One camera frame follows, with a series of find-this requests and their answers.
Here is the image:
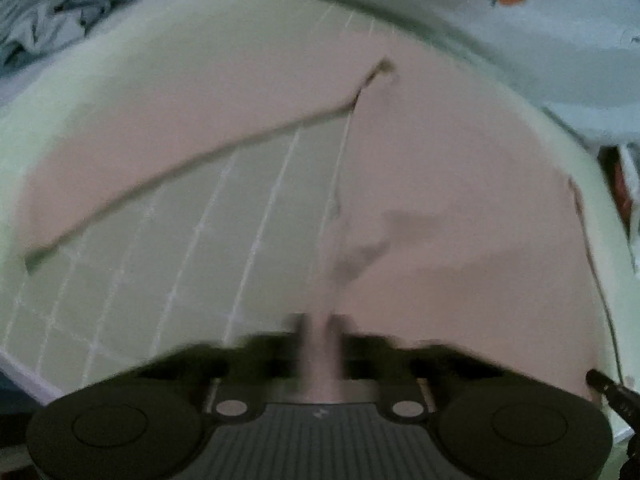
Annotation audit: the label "blue-grey garment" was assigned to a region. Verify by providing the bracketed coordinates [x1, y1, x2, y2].
[0, 0, 138, 73]

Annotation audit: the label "pink pants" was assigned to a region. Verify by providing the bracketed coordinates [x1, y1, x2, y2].
[20, 25, 622, 406]

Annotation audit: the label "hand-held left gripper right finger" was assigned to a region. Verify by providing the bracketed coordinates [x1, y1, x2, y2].
[327, 314, 506, 418]

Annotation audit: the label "green grid mat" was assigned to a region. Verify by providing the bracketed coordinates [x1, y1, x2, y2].
[0, 0, 640, 443]

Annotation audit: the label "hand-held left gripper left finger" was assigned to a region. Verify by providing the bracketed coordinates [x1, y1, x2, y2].
[135, 312, 308, 418]

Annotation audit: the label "red and white object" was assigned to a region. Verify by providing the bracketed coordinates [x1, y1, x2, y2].
[599, 144, 640, 273]

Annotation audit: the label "carrot print sheet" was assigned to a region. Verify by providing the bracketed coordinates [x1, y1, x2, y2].
[190, 0, 640, 161]

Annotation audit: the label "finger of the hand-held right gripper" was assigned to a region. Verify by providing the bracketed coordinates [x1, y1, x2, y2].
[586, 368, 640, 433]

